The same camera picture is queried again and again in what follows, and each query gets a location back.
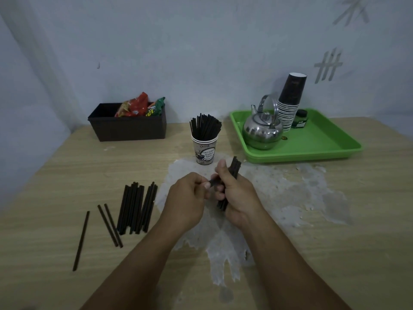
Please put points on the person's right hand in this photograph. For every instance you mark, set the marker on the person's right hand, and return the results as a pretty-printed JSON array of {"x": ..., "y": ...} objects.
[{"x": 240, "y": 200}]

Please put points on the person's left hand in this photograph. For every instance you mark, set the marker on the person's left hand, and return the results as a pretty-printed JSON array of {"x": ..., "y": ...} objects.
[{"x": 184, "y": 200}]

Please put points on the person's left thumb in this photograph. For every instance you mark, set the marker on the person's left thumb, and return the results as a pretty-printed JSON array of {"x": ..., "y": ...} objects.
[{"x": 200, "y": 179}]

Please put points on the person's right thumb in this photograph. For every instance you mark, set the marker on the person's right thumb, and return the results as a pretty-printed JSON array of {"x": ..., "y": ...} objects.
[{"x": 222, "y": 171}]

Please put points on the bundle of black straws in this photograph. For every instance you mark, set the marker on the bundle of black straws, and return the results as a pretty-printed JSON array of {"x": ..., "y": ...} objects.
[{"x": 235, "y": 166}]

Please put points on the single black straw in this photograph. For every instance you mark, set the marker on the single black straw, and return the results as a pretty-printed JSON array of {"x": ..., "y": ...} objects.
[
  {"x": 113, "y": 225},
  {"x": 108, "y": 225},
  {"x": 81, "y": 240},
  {"x": 213, "y": 181}
]

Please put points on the person's right forearm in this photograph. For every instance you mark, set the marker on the person's right forearm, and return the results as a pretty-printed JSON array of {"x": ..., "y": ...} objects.
[{"x": 284, "y": 271}]

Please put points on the person's left forearm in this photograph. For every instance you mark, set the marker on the person's left forearm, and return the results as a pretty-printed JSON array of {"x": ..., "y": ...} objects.
[{"x": 142, "y": 271}]

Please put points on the printed paper cup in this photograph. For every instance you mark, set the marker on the printed paper cup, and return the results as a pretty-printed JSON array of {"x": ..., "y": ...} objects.
[{"x": 205, "y": 151}]

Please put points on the upright bunch of black straws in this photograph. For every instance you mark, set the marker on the upright bunch of black straws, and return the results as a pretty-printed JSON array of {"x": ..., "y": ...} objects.
[{"x": 206, "y": 125}]

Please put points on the steel kettle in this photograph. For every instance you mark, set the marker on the steel kettle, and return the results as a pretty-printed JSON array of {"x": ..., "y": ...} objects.
[{"x": 262, "y": 130}]

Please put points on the loose pile of black straws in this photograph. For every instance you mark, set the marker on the loose pile of black straws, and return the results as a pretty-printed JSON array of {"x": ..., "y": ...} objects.
[{"x": 135, "y": 209}]

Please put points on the green snack packet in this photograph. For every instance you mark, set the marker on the green snack packet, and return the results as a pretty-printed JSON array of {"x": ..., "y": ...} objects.
[{"x": 156, "y": 108}]

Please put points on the dark brown plastic box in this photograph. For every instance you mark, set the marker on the dark brown plastic box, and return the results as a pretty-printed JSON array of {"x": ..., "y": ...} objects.
[{"x": 127, "y": 129}]

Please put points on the small green bottle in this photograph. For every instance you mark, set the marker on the small green bottle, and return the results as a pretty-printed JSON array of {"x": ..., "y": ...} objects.
[{"x": 300, "y": 119}]

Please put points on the green plastic tray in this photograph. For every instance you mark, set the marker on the green plastic tray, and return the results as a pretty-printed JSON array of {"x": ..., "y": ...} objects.
[{"x": 316, "y": 142}]

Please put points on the stack of dark paper cups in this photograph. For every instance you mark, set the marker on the stack of dark paper cups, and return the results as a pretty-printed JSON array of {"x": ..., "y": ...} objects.
[{"x": 290, "y": 100}]

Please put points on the red snack packet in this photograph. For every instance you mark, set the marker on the red snack packet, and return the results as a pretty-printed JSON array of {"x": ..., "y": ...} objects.
[{"x": 134, "y": 106}]

